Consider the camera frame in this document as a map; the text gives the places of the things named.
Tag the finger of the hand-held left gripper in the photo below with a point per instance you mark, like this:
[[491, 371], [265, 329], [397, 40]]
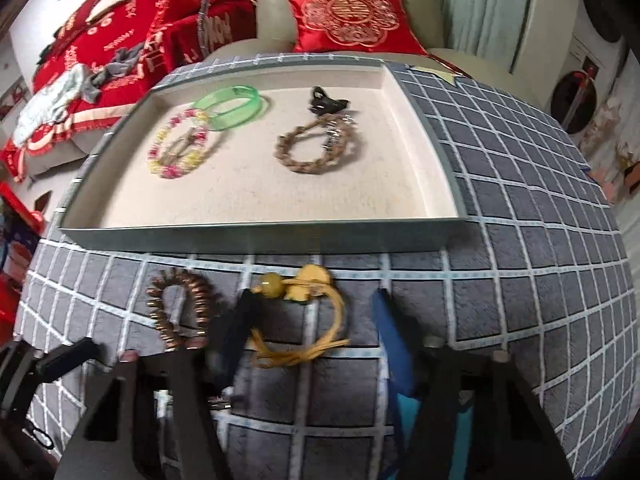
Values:
[[67, 358]]

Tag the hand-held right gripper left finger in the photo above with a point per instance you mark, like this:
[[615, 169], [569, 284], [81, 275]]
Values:
[[235, 340]]

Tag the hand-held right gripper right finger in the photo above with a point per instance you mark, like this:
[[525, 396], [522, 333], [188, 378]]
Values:
[[395, 345]]

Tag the grey shallow tray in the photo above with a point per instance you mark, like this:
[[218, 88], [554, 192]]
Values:
[[260, 195]]

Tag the silver star hair clip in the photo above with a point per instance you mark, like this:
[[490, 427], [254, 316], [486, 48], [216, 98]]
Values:
[[336, 132]]

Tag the green translucent bangle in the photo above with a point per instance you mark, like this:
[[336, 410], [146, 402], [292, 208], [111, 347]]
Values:
[[235, 110]]

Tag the black hair claw clip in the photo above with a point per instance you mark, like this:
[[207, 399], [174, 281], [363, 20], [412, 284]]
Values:
[[325, 102]]

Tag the blue star sticker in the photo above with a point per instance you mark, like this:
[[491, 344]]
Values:
[[406, 440]]

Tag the grey sofa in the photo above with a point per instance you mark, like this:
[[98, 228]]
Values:
[[65, 152]]

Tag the white clothes pile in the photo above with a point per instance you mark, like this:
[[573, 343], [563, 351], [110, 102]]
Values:
[[45, 105]]

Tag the yellow star sticker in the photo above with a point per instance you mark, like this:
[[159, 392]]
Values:
[[430, 74]]

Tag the grey garment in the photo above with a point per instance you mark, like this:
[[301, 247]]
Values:
[[112, 67]]

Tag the white washing machine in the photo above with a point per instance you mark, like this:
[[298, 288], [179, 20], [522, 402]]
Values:
[[575, 105]]

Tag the gooseneck phone holder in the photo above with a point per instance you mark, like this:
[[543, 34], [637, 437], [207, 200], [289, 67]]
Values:
[[205, 15]]

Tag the red embroidered cushion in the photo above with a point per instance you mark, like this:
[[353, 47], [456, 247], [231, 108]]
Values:
[[350, 15]]

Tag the beige leather armchair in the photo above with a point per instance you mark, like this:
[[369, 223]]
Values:
[[280, 5]]

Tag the red fringed pillow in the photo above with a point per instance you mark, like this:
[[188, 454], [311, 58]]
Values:
[[80, 17]]

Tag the teal curtain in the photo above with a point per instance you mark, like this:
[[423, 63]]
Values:
[[480, 0]]

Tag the white stacked dryer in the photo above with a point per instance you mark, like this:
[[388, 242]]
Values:
[[615, 5]]

